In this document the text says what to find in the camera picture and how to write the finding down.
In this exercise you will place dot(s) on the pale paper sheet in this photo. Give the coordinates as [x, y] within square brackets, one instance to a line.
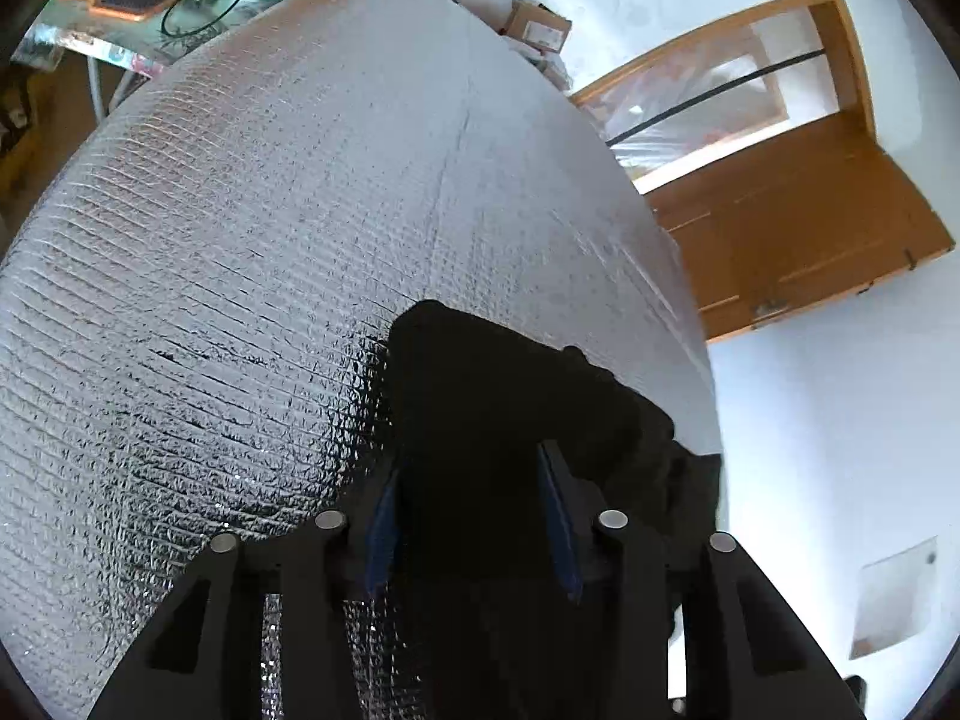
[896, 596]

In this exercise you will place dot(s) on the wooden door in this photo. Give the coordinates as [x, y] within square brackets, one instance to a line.
[810, 225]

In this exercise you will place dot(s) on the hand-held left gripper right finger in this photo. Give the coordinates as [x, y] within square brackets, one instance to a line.
[559, 532]

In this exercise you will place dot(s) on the cardboard box with label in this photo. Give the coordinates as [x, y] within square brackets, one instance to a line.
[536, 26]

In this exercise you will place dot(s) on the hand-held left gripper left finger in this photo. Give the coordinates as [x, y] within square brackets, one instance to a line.
[382, 532]

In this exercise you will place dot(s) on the cluttered glass table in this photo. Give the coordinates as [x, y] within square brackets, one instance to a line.
[97, 41]

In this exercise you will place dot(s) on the black pants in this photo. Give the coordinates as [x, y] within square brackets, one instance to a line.
[480, 405]

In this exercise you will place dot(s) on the silver quilted foil mat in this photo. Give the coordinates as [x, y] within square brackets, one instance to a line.
[262, 240]

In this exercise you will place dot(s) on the wooden door frame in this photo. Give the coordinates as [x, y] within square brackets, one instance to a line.
[847, 52]

